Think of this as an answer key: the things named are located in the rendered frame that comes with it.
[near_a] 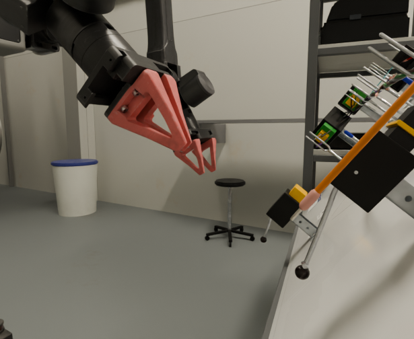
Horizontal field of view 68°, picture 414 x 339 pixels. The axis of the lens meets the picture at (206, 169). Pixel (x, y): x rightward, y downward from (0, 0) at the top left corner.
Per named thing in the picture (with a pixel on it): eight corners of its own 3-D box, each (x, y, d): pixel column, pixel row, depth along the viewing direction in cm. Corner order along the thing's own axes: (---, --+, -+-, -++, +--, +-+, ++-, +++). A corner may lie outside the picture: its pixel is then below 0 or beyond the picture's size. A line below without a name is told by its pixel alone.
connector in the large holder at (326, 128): (336, 130, 91) (325, 122, 92) (333, 135, 89) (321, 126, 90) (326, 142, 95) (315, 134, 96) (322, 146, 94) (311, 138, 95)
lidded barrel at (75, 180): (109, 209, 437) (107, 160, 428) (72, 220, 386) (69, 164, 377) (82, 204, 466) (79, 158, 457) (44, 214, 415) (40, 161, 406)
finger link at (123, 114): (221, 124, 34) (168, 66, 36) (194, 123, 28) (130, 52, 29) (183, 165, 37) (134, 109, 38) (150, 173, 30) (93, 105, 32)
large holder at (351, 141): (382, 121, 98) (345, 94, 101) (364, 148, 89) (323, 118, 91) (368, 134, 104) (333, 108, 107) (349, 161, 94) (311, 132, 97)
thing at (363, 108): (384, 114, 107) (350, 89, 110) (394, 112, 91) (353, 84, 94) (370, 129, 109) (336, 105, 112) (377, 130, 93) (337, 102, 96)
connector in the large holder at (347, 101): (366, 95, 93) (355, 87, 94) (367, 95, 90) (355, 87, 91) (353, 111, 95) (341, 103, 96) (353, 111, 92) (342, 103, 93)
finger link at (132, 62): (217, 124, 33) (161, 64, 34) (187, 123, 26) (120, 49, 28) (177, 166, 35) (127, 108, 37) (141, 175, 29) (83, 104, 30)
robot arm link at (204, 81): (167, 81, 81) (145, 75, 73) (200, 53, 75) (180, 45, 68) (186, 120, 79) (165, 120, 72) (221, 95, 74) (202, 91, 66)
